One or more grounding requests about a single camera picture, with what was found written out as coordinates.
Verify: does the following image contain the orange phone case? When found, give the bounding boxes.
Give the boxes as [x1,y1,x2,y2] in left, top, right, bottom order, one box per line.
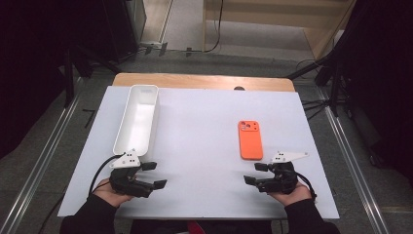
[238,120,264,161]

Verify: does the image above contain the person's right hand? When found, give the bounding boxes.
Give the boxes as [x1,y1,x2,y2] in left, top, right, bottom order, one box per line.
[268,181,313,208]

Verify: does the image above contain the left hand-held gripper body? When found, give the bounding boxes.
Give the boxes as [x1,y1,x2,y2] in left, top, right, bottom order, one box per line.
[109,148,154,199]

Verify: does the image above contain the black hanging cable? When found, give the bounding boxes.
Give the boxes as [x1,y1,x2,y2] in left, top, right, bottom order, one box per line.
[204,0,225,54]

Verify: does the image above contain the light wooden shelf unit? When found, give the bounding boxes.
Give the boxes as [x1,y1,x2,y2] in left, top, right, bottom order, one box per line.
[203,0,357,61]

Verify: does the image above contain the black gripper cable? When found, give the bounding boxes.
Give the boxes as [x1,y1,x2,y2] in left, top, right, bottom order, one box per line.
[88,153,126,198]
[295,172,318,201]

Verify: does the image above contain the black metal stand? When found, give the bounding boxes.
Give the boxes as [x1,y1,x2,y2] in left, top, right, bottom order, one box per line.
[62,45,121,108]

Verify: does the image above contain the person's left hand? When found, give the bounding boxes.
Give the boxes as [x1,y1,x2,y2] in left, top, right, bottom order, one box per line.
[92,177,134,209]

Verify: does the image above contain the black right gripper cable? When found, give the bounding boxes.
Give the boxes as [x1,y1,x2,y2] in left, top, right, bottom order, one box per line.
[295,172,318,201]

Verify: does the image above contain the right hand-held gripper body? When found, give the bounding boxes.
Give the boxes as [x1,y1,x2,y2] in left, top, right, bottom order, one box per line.
[256,150,310,195]

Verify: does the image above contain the wooden table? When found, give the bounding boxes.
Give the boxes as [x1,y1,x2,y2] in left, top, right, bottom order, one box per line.
[111,72,296,93]

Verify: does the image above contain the white plastic bin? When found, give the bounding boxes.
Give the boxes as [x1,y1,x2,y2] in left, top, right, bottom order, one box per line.
[112,84,160,157]

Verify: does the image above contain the black tripod stand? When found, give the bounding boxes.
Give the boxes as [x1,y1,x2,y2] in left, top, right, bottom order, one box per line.
[286,0,345,118]

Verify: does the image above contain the black cabinet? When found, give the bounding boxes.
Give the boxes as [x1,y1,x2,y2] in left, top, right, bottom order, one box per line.
[103,0,147,62]

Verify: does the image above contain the metal floor rail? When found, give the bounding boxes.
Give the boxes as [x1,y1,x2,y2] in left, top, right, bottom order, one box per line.
[319,87,391,234]
[0,77,82,234]

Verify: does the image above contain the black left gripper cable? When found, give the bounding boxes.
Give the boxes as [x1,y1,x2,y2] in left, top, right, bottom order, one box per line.
[88,153,126,198]

